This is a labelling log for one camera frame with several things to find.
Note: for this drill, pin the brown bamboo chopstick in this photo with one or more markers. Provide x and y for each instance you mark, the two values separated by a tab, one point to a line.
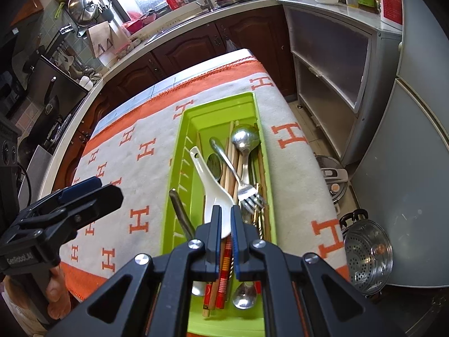
264	215

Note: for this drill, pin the cream chopstick red banded end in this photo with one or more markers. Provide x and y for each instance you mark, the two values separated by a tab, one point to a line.
224	275

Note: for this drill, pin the steel fork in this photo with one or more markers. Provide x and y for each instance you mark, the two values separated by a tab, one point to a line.
247	194

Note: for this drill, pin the orange and cream H blanket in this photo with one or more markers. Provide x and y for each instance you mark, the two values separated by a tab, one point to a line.
133	148

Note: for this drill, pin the lime green plastic utensil tray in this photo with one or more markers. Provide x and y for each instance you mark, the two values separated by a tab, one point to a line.
197	126

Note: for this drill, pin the wooden handled small steel spoon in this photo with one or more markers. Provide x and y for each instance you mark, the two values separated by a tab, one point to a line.
214	164

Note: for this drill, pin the large steel spoon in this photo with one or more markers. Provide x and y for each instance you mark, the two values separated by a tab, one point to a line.
245	138

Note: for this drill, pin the grey refrigerator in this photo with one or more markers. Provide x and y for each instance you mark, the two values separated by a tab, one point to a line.
402	181

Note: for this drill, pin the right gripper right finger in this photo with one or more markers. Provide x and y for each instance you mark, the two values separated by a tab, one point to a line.
246	266

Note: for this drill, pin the steel soup spoon dark handle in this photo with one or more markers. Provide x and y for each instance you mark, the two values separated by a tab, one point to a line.
177	283

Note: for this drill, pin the white ceramic soup spoon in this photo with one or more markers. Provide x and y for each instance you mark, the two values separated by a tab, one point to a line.
205	193

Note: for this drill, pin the grey frosted door cabinet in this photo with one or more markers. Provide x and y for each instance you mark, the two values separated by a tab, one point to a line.
345	64

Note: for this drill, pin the perforated steel steamer pot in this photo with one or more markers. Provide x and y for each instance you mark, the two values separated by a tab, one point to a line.
368	251

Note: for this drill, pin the person's left hand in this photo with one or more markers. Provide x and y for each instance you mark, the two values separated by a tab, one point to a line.
57	294

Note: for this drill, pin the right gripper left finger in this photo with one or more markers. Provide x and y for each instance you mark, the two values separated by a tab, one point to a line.
206	268

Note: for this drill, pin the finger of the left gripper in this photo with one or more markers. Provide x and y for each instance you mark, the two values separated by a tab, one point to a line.
80	187
81	207

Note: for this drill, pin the pressure cooker on floor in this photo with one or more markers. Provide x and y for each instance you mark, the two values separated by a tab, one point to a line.
335	176

